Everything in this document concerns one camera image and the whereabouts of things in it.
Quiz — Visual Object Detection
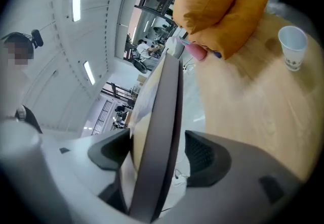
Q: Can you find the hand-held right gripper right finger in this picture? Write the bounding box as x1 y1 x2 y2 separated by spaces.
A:
158 130 304 224

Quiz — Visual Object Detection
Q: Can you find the person's face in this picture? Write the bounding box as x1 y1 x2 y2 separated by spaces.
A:
0 39 35 84

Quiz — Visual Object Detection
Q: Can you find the black head camera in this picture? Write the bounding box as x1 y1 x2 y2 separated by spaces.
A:
30 29 45 48

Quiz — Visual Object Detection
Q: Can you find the light wooden coffee table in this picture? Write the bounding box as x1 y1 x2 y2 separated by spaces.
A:
195 13 322 185

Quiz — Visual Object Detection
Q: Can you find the person's black clothing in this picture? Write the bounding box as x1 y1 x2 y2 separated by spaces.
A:
14 104 44 135

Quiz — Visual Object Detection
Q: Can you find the pink spray bottle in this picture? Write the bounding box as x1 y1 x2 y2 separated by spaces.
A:
185 41 209 62

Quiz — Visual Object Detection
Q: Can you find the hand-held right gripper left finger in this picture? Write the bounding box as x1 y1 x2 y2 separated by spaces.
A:
40 127 133 224

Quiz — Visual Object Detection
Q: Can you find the large glass partition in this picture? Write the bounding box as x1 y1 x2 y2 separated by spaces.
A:
114 0 178 68

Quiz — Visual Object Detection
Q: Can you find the brown photo cover book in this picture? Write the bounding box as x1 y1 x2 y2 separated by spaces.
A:
127 53 185 224

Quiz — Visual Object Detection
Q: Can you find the white paper cup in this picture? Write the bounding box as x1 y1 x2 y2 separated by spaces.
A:
277 25 309 72

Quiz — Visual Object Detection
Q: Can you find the black metal railing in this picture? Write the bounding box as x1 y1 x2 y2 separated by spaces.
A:
91 100 112 136

